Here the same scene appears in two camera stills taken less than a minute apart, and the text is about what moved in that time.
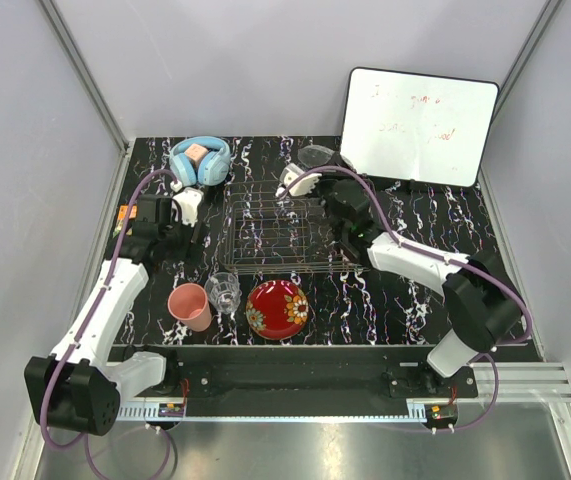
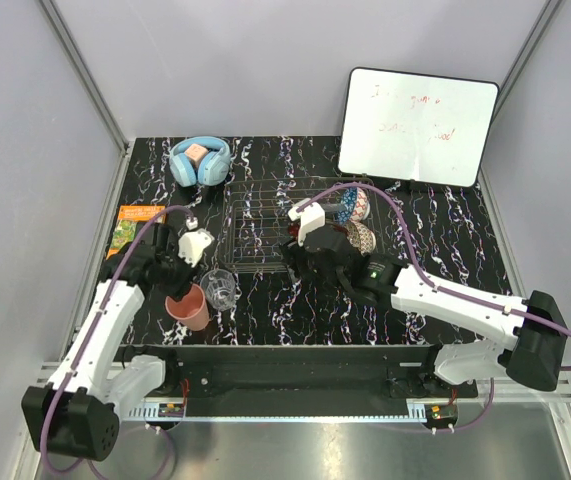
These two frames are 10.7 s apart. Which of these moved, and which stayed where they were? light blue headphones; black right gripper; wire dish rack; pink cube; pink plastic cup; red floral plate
Moved: black right gripper; red floral plate
Stayed: pink plastic cup; light blue headphones; wire dish rack; pink cube
